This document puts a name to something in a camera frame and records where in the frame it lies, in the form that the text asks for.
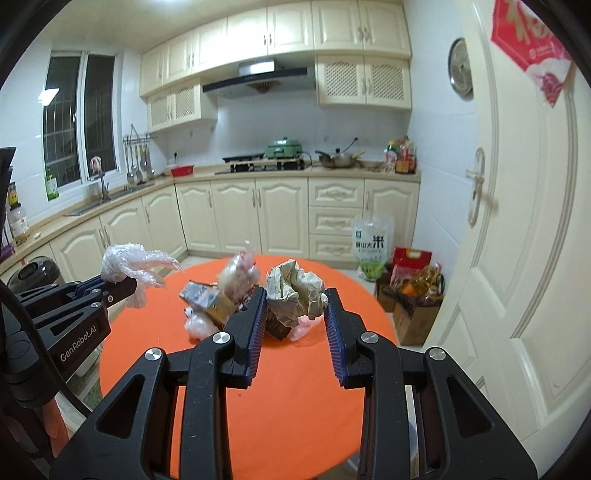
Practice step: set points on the white plastic bag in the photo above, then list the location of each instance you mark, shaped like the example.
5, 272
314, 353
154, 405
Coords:
133, 261

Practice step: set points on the white jar on counter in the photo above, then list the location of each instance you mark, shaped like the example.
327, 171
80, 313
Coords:
18, 223

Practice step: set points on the red basin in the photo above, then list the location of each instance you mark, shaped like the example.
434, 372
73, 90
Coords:
182, 171

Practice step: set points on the black rice cooker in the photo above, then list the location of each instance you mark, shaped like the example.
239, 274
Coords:
40, 271

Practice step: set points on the cardboard box with oil bottles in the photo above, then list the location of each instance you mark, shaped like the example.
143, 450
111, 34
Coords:
414, 300

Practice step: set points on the window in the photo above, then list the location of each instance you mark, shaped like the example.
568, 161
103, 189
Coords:
78, 121

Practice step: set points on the red fu paper decoration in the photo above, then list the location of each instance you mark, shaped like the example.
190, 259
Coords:
530, 43

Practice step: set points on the white door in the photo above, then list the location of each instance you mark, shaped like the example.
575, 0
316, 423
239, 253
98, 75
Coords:
516, 316

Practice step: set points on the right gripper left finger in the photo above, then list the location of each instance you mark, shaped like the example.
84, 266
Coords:
129, 434

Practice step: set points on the door handle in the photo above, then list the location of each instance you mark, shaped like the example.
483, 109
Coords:
477, 176

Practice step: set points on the gas stove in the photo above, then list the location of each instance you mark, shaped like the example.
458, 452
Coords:
259, 163

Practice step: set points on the round table orange cloth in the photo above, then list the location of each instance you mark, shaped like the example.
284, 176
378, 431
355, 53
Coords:
294, 422

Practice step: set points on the upper cabinets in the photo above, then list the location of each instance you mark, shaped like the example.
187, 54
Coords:
360, 51

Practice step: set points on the pink translucent plastic bag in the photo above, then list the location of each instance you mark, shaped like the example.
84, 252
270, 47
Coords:
304, 327

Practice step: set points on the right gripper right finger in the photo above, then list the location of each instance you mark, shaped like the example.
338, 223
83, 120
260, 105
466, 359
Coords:
460, 434

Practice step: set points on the sink faucet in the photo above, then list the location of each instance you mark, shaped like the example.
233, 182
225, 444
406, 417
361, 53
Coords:
97, 173

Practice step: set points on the lower cabinets with counter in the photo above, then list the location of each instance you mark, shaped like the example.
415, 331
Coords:
307, 214

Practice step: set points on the wok with lid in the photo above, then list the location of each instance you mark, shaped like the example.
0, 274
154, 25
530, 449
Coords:
340, 158

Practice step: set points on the brown paper bag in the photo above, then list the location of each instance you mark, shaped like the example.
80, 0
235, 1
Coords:
292, 292

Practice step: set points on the rice bag on floor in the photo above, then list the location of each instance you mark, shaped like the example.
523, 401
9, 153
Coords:
373, 245

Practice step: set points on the milk carton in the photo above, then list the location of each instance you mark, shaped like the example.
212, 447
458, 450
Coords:
207, 299

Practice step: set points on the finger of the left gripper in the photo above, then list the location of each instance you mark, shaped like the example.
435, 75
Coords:
55, 299
93, 316

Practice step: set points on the condiment bottles group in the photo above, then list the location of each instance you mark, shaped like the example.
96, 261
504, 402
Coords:
400, 156

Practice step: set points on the green electric cooker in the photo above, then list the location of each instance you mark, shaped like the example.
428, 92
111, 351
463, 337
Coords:
283, 149

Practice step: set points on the hanging utensil rack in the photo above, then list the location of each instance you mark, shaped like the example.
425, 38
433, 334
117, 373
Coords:
139, 169

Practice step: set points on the green dish soap bottle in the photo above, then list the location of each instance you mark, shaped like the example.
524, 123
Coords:
51, 186

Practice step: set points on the clear bag with round bread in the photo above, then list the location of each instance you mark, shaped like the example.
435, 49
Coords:
239, 275

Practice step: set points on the range hood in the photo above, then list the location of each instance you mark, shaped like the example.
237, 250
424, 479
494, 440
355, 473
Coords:
251, 82

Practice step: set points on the dark brown snack wrapper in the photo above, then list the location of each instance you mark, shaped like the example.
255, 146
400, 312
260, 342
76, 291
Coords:
278, 326

